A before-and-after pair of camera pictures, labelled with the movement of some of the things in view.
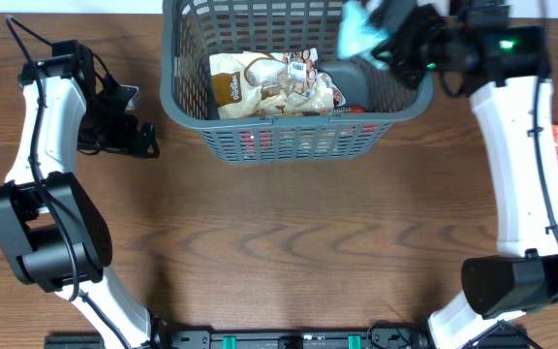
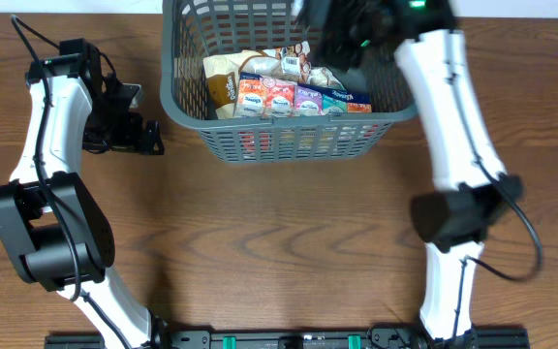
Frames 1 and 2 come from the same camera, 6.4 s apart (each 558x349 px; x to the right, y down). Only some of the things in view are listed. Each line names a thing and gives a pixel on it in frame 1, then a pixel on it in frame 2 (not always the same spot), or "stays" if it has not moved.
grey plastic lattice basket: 194,30 stays
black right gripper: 395,62 -> 338,45
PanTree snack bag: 327,94 -> 323,76
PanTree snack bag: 258,84 stays
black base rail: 302,338 stays
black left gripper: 124,137 stays
